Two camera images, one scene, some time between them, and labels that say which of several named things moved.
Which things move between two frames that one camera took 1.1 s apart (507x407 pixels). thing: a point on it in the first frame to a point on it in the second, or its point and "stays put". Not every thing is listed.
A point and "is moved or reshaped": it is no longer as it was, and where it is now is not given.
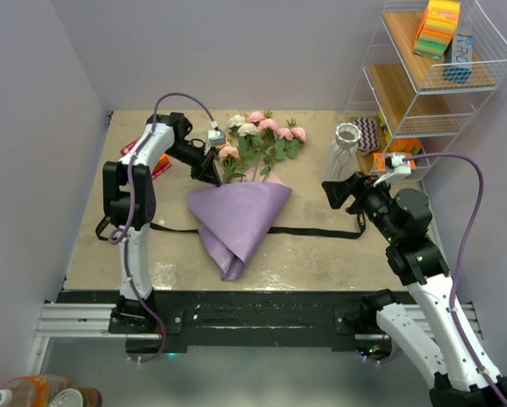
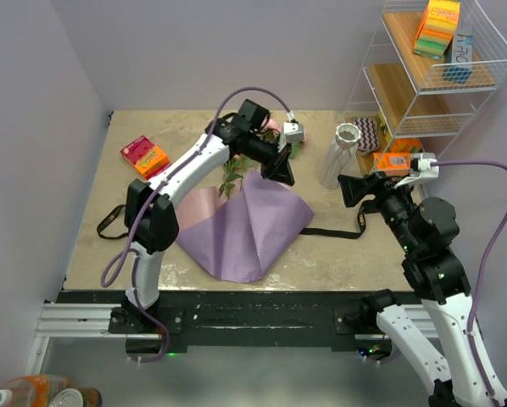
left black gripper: (205, 170) to (279, 170)
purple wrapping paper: (232, 220) is moved or reshaped
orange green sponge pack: (405, 145) stays put
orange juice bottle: (29, 391) stays put
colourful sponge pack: (439, 26) stays put
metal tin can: (77, 397) stays put
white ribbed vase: (339, 166) stays put
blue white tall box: (458, 58) stays put
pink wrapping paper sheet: (253, 175) to (197, 205)
